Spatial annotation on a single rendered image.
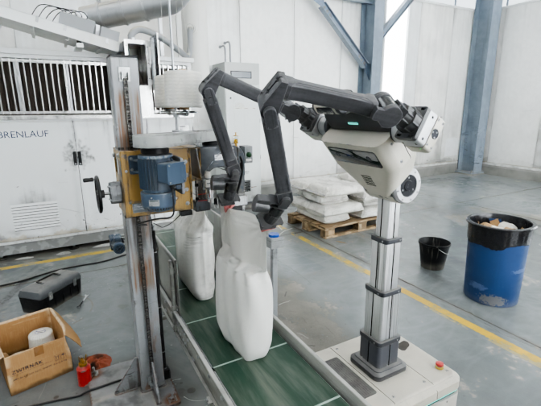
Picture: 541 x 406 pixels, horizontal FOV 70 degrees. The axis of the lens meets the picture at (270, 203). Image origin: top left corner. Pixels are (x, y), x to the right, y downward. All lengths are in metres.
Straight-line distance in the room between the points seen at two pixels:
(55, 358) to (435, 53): 8.56
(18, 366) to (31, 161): 2.47
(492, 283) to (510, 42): 7.41
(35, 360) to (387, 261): 2.00
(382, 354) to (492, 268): 1.62
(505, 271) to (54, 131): 4.32
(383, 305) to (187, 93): 1.30
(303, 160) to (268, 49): 2.00
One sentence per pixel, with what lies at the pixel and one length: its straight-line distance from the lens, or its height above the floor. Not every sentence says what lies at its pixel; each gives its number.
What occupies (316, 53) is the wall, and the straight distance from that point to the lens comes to 7.26.
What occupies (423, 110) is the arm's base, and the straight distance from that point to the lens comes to 1.40.
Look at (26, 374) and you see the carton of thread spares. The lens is 2.71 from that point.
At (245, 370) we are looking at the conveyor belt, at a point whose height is 0.38.
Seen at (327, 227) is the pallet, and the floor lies 0.14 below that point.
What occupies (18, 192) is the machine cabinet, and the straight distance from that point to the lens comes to 4.67.
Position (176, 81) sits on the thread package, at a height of 1.64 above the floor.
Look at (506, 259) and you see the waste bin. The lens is 3.42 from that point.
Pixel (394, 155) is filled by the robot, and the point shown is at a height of 1.35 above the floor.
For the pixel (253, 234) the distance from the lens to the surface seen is 1.68.
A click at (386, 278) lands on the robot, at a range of 1.88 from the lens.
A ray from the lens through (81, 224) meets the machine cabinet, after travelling 4.74.
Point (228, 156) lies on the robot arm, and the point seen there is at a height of 1.31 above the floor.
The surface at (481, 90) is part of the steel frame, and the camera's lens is 10.12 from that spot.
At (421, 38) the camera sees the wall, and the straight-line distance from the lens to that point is 9.06.
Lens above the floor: 1.52
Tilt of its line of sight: 14 degrees down
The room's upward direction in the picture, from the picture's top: straight up
